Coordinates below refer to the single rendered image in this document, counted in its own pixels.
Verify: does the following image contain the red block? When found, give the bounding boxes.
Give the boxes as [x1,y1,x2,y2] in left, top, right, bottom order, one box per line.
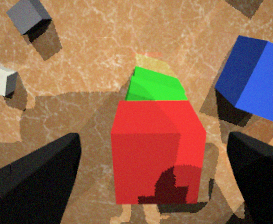
[109,100,207,204]

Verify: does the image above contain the grey cube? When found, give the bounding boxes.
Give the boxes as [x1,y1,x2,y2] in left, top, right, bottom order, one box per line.
[6,0,52,35]

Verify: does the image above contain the white block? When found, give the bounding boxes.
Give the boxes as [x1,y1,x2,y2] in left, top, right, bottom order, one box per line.
[0,67,18,96]

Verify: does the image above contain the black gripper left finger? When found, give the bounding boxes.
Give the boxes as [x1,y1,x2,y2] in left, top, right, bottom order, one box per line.
[0,133,81,224]

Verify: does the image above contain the blue cube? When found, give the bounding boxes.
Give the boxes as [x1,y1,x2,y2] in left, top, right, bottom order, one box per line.
[214,35,273,121]

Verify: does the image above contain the green block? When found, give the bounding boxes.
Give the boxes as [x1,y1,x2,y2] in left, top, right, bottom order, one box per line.
[132,67,185,93]
[124,76,188,100]

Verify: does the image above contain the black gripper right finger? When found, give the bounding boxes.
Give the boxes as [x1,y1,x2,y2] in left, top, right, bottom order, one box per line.
[226,132,273,224]

